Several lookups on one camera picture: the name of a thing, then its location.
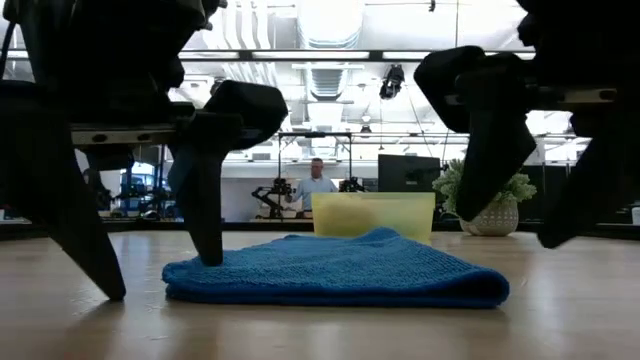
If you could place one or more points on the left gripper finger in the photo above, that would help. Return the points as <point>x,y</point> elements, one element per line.
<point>50,200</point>
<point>205,200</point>

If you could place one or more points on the black background robot arm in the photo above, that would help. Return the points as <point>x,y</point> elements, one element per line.
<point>275,192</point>
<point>351,186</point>

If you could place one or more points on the yellow translucent plastic bin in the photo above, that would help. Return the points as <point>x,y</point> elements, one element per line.
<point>410,210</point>

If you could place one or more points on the black overhead crossbar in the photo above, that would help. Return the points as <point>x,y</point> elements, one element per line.
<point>325,55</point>

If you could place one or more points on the black monitor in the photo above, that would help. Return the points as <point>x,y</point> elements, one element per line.
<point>407,172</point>

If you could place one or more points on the silver ventilation duct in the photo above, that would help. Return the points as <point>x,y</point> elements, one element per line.
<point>327,20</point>

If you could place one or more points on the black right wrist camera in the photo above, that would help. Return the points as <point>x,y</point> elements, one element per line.
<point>440,85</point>

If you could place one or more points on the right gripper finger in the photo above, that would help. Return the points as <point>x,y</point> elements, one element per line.
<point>495,150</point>
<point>595,190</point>

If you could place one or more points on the black metal table frame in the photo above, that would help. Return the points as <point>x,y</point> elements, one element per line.
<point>280,226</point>

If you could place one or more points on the artificial plant in patterned pot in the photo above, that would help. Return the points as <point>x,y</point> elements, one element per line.
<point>500,220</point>

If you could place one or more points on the black background station frame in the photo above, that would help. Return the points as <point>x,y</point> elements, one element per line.
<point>315,134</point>
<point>160,175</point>

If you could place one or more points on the black hanging camera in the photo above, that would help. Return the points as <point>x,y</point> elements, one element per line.
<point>392,82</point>

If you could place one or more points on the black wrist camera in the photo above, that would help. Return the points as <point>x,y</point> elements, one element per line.
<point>440,85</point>
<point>245,107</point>

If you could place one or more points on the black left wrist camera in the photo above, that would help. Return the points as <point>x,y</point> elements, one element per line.
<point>245,107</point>

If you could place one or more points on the person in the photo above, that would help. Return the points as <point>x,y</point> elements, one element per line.
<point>315,187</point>

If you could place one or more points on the black cabinet row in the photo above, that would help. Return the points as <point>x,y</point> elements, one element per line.
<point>555,190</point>

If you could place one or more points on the blue microfiber towel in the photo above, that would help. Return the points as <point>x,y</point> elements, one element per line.
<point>340,270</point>

